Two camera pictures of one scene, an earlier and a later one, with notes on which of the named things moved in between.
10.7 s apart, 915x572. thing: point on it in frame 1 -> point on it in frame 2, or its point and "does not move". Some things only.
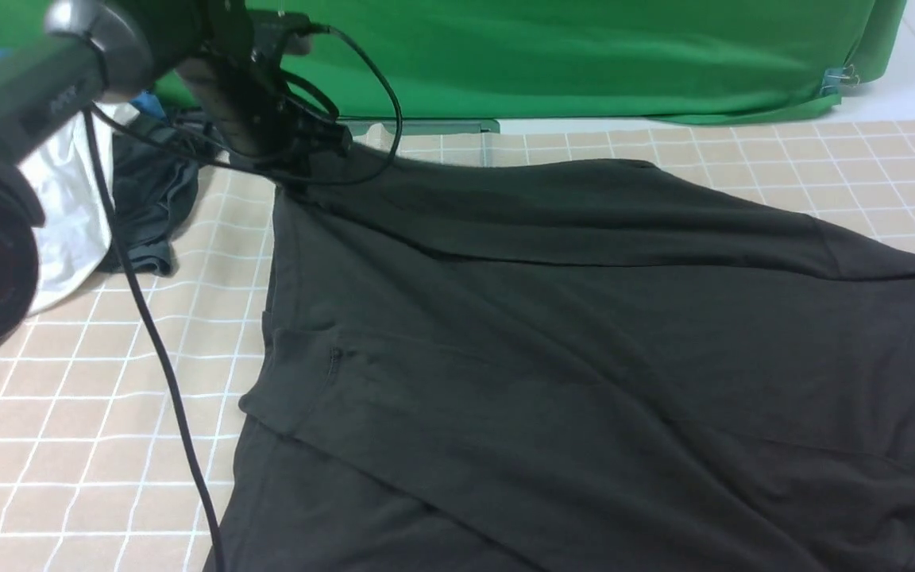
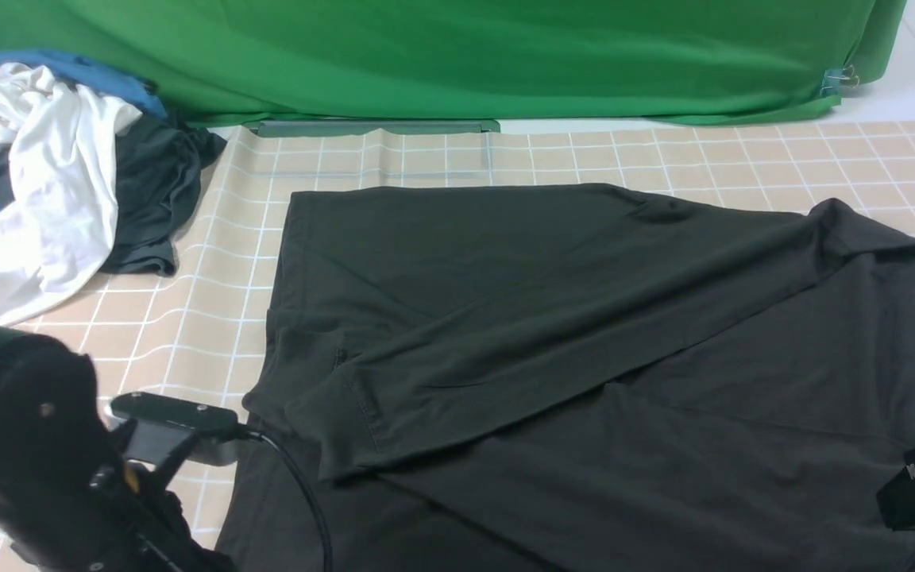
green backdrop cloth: (547, 61) does not move
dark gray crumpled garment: (156, 164) does not move
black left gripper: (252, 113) -> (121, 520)
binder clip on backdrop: (835, 78) does not move
